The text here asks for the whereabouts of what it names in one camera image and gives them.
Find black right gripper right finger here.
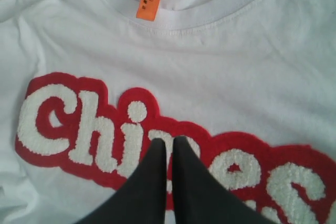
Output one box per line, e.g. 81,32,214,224
172,136,273,223

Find white t-shirt red print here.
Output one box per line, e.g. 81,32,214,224
1,0,335,223

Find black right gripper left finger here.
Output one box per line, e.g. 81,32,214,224
77,138,166,223

